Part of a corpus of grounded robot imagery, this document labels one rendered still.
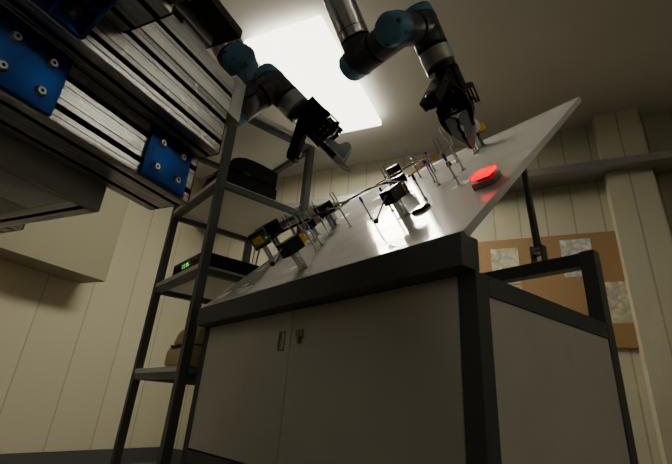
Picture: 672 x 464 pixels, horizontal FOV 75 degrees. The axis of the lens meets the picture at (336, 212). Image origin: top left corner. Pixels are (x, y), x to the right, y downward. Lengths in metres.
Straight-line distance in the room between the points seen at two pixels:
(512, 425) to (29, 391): 3.67
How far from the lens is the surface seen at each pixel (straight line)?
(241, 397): 1.43
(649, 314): 3.63
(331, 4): 1.17
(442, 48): 1.12
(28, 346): 4.08
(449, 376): 0.85
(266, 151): 2.48
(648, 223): 3.84
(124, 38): 0.71
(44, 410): 4.23
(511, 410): 0.88
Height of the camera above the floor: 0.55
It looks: 24 degrees up
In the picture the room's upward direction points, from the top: 4 degrees clockwise
